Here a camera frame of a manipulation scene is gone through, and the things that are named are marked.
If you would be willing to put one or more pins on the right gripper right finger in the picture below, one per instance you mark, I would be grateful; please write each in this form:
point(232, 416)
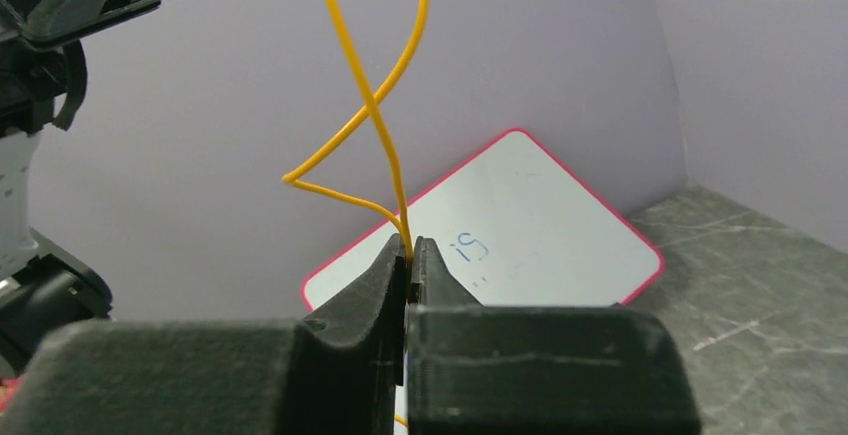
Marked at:
point(476, 369)

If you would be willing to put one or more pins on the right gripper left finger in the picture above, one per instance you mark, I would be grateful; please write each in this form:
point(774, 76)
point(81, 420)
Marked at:
point(332, 372)

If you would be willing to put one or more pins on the white board pink rim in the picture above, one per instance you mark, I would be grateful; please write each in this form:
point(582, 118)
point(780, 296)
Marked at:
point(516, 227)

